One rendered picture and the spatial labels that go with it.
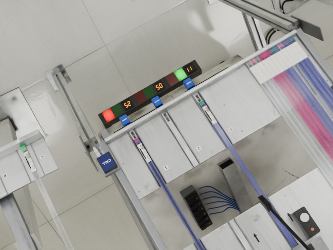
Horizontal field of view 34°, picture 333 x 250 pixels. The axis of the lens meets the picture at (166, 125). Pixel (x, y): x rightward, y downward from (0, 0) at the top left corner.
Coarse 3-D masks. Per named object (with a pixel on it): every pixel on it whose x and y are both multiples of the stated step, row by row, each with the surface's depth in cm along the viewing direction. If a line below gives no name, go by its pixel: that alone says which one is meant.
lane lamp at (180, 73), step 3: (177, 69) 166; (180, 69) 166; (174, 72) 166; (177, 72) 166; (180, 72) 166; (183, 72) 165; (177, 75) 165; (180, 75) 165; (183, 75) 165; (186, 75) 165; (180, 78) 165; (183, 78) 165
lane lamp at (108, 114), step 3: (105, 111) 163; (108, 111) 163; (111, 111) 163; (105, 114) 163; (108, 114) 163; (111, 114) 163; (105, 117) 163; (108, 117) 163; (111, 117) 162; (114, 117) 162; (108, 120) 162
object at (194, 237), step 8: (136, 144) 157; (152, 168) 155; (160, 176) 154; (160, 184) 153; (168, 192) 152; (176, 208) 151; (184, 216) 150; (184, 224) 149; (192, 232) 149; (200, 248) 147
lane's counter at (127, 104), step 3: (126, 99) 164; (129, 99) 164; (123, 102) 164; (126, 102) 164; (129, 102) 164; (123, 105) 163; (126, 105) 163; (129, 105) 163; (132, 105) 163; (126, 108) 163; (129, 108) 163
